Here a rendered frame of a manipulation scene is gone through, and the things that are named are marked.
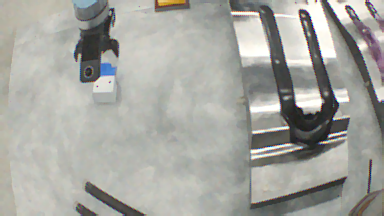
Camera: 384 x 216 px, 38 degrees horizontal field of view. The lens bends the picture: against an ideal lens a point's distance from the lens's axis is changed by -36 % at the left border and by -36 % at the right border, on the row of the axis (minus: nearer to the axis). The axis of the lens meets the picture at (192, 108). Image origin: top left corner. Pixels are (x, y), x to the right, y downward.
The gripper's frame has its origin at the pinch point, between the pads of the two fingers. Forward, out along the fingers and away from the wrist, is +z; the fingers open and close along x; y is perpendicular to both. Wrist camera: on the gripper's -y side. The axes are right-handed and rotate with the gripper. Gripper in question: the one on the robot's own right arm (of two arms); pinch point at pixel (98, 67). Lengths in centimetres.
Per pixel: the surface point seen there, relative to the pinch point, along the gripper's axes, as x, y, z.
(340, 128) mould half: -53, -11, 5
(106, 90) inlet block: -1.4, -1.7, 7.6
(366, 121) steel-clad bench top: -65, -6, 13
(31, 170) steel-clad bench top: 23.1, -21.1, 13.3
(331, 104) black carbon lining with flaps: -49.5, -6.1, 2.4
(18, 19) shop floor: 74, 78, 91
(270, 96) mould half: -33.2, -5.9, 0.3
